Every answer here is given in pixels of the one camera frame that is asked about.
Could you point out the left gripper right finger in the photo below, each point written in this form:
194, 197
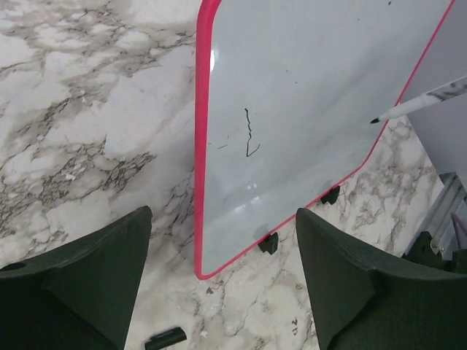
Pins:
365, 298

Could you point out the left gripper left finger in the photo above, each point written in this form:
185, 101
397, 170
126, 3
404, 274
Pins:
80, 295

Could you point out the black marker cap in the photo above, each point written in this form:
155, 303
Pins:
165, 339

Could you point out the red framed whiteboard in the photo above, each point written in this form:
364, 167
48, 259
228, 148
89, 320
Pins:
285, 91

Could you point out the white marker pen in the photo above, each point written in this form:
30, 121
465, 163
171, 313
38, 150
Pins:
440, 94

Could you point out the aluminium table frame rail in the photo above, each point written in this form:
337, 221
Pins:
446, 236

